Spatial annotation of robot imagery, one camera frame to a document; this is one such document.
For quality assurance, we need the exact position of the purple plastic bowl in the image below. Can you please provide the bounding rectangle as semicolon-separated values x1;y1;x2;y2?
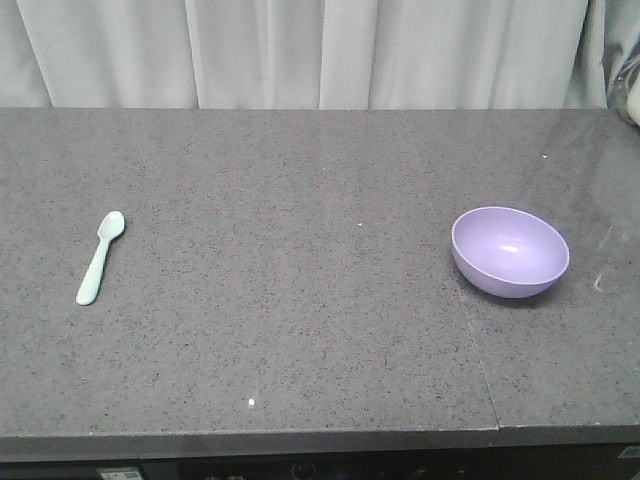
451;206;570;299

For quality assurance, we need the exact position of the mint green plastic spoon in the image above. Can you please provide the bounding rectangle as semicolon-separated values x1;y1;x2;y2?
76;211;125;306

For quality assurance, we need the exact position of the black built-in dishwasher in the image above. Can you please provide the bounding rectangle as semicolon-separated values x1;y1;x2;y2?
1;459;499;479

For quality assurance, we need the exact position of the white curtain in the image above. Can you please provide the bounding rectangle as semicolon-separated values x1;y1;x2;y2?
1;1;639;110

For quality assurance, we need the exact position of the black disinfection cabinet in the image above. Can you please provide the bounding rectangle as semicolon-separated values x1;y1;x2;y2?
495;445;639;479

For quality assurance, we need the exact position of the white rice cooker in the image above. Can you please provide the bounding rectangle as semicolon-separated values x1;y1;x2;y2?
609;54;639;127

